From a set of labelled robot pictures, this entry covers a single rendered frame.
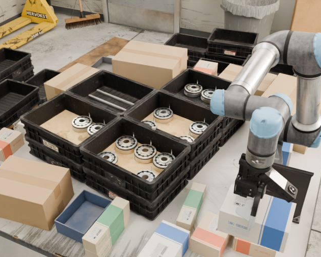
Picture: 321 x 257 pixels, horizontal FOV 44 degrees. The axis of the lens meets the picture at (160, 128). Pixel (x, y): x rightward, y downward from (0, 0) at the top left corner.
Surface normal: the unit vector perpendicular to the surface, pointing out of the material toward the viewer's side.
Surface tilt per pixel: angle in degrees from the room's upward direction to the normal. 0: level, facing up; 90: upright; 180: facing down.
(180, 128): 0
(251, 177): 90
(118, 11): 90
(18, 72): 90
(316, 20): 78
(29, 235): 0
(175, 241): 0
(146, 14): 90
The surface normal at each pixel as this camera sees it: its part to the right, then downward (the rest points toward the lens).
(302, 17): -0.41, 0.38
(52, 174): 0.00, -0.81
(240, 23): -0.46, 0.59
